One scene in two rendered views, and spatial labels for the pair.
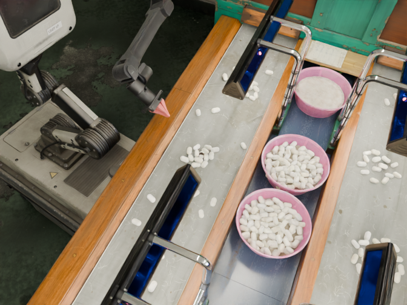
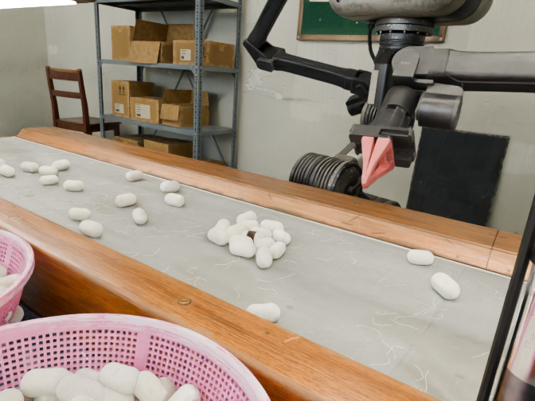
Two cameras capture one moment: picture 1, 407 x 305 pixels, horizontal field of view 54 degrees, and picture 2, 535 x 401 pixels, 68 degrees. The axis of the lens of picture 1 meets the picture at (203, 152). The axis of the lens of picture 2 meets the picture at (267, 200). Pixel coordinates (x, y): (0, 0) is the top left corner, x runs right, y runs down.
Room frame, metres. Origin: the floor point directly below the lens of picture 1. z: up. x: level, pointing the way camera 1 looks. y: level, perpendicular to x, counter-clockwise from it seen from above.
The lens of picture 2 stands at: (1.02, -0.48, 0.96)
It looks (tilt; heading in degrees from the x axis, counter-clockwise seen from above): 17 degrees down; 103
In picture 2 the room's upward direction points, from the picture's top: 4 degrees clockwise
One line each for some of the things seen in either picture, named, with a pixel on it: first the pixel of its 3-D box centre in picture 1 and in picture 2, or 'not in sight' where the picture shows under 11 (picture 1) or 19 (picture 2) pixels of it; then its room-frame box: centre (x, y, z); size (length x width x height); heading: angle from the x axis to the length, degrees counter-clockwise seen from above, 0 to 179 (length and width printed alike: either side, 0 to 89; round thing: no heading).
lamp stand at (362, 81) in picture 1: (371, 109); not in sight; (1.06, -0.64, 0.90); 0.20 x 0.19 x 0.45; 160
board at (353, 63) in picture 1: (333, 57); not in sight; (1.49, -0.59, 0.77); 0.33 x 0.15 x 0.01; 70
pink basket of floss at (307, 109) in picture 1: (319, 94); not in sight; (1.29, -0.51, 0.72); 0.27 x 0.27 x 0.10
